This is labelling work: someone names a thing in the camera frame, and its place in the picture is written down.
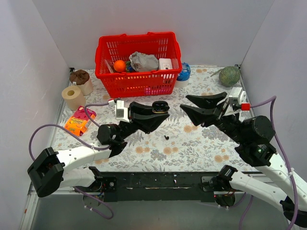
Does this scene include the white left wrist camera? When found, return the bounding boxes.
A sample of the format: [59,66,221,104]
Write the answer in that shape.
[108,99,130,123]

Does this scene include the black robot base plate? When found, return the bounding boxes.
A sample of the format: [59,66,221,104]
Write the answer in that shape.
[81,171,240,204]

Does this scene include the brown topped paper roll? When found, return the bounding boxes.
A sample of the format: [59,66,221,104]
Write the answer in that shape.
[70,69,94,96]

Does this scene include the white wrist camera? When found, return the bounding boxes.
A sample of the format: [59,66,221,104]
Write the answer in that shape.
[108,99,130,123]
[228,87,250,111]

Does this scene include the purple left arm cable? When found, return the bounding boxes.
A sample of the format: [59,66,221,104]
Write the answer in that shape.
[28,102,120,220]

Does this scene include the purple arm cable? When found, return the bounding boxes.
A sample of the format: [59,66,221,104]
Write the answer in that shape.
[28,102,120,220]
[238,95,299,230]

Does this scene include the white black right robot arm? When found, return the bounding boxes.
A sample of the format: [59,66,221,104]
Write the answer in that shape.
[180,87,307,228]

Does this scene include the blue white wipes canister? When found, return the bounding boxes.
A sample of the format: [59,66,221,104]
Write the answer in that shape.
[175,62,191,88]

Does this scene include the beige toilet paper roll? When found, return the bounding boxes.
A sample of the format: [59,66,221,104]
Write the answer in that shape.
[61,85,86,111]

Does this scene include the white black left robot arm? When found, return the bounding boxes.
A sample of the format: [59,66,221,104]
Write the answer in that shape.
[27,99,169,197]

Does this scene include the red plastic shopping basket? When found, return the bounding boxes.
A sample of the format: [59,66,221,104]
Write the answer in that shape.
[95,32,182,98]

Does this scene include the white small box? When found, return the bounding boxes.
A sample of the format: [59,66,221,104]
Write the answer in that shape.
[159,58,173,70]

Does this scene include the orange pink candy box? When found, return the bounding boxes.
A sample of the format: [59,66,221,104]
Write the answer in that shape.
[64,106,92,137]

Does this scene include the floral patterned table mat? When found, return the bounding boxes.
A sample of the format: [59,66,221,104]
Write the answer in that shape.
[47,66,268,173]

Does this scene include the orange fruit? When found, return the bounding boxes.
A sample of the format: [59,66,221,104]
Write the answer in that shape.
[113,60,126,72]

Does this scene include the black earbud charging case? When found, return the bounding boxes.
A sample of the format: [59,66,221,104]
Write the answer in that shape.
[152,101,170,114]

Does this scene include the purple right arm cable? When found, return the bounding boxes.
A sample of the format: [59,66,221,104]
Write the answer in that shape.
[238,95,299,230]

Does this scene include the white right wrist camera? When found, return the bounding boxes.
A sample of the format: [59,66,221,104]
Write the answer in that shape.
[228,87,250,111]

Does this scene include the crumpled grey paper bag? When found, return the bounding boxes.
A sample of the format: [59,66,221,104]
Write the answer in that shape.
[129,51,159,72]

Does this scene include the green netted melon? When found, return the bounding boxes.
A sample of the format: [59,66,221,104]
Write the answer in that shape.
[211,66,240,87]

